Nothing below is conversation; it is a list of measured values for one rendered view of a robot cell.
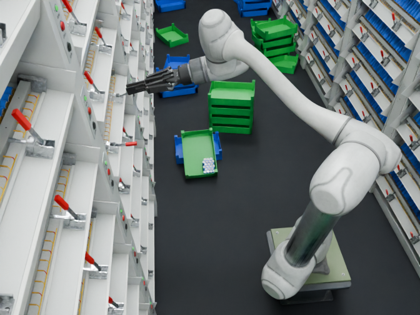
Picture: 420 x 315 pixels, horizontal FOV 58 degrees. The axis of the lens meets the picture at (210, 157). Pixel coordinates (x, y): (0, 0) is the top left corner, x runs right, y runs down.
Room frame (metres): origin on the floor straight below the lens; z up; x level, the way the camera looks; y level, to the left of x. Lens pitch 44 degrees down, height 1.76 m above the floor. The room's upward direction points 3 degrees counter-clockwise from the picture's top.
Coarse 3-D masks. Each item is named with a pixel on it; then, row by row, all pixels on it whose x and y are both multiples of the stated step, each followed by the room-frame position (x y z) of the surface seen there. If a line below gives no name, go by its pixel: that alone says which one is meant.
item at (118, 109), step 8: (112, 64) 1.34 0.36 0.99; (120, 64) 1.34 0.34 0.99; (112, 72) 1.32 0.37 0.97; (120, 72) 1.34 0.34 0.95; (120, 80) 1.30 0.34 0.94; (112, 88) 1.23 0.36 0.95; (120, 88) 1.25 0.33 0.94; (112, 104) 1.13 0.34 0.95; (120, 104) 1.14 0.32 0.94; (112, 112) 1.09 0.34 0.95; (120, 112) 1.09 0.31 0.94; (112, 120) 1.04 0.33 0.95; (120, 120) 1.05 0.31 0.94; (112, 128) 1.00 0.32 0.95; (120, 128) 1.01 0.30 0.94; (112, 136) 0.96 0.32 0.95; (120, 136) 0.97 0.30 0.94; (120, 152) 0.89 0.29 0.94; (112, 160) 0.85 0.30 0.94; (112, 168) 0.81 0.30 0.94
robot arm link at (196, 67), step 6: (192, 60) 1.19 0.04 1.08; (198, 60) 1.18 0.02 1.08; (192, 66) 1.16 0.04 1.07; (198, 66) 1.16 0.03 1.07; (204, 66) 1.15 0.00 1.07; (192, 72) 1.15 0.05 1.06; (198, 72) 1.14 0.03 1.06; (204, 72) 1.14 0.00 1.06; (192, 78) 1.14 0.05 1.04; (198, 78) 1.14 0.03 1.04; (204, 78) 1.14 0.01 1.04
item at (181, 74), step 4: (184, 64) 1.18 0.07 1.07; (180, 68) 1.17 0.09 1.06; (184, 68) 1.17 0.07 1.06; (176, 72) 1.19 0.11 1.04; (180, 72) 1.15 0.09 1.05; (184, 72) 1.15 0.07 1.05; (188, 72) 1.15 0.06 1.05; (176, 76) 1.16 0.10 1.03; (180, 76) 1.15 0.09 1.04; (184, 76) 1.15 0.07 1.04; (188, 76) 1.15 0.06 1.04; (168, 80) 1.15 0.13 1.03; (172, 80) 1.14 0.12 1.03; (176, 80) 1.14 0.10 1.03; (180, 80) 1.14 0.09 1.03; (184, 80) 1.14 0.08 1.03; (188, 80) 1.14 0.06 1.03; (176, 84) 1.14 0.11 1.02; (184, 84) 1.15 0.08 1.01; (188, 84) 1.16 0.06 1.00
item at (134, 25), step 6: (132, 12) 2.04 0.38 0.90; (132, 18) 2.04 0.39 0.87; (132, 24) 2.04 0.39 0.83; (138, 30) 2.10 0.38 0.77; (138, 54) 2.04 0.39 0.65; (138, 60) 2.04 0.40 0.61; (144, 72) 2.04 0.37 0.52; (144, 78) 2.04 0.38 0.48; (150, 102) 2.05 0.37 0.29; (150, 108) 2.04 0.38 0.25; (150, 114) 2.04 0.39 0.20
